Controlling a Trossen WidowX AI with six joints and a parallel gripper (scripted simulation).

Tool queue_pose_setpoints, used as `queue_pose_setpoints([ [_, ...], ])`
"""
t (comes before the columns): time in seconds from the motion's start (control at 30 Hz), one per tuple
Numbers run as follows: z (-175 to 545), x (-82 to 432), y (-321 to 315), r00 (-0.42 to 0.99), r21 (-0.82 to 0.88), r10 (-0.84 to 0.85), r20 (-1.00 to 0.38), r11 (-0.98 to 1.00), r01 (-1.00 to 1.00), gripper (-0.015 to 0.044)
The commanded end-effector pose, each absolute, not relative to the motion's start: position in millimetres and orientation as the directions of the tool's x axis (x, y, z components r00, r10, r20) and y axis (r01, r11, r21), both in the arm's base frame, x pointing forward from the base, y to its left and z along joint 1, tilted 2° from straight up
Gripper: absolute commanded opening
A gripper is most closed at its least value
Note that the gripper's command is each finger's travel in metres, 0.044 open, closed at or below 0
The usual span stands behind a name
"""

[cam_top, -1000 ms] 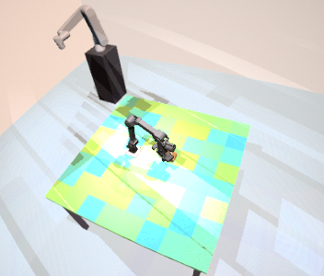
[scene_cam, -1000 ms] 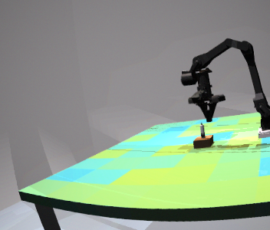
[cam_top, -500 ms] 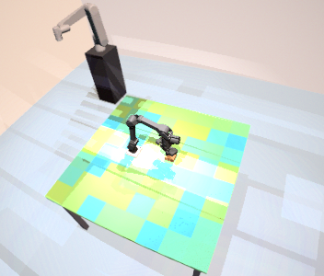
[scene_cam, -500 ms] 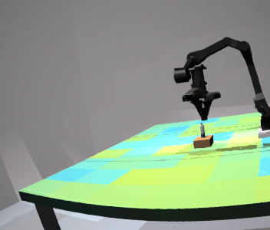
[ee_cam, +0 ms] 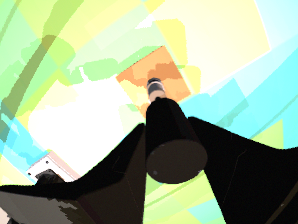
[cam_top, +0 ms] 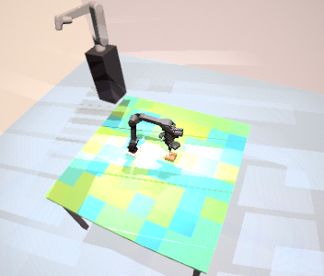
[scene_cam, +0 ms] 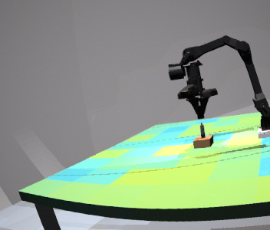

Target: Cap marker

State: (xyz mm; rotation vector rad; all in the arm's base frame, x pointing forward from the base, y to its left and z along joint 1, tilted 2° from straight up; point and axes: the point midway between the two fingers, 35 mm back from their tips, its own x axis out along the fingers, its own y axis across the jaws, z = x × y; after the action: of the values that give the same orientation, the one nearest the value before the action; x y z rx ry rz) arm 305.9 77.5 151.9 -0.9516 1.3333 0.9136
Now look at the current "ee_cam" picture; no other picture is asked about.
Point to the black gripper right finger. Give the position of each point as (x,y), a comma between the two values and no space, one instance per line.
(252,181)

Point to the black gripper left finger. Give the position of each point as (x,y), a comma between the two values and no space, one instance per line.
(112,192)

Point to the black cylinder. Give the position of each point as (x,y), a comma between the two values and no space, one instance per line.
(174,154)

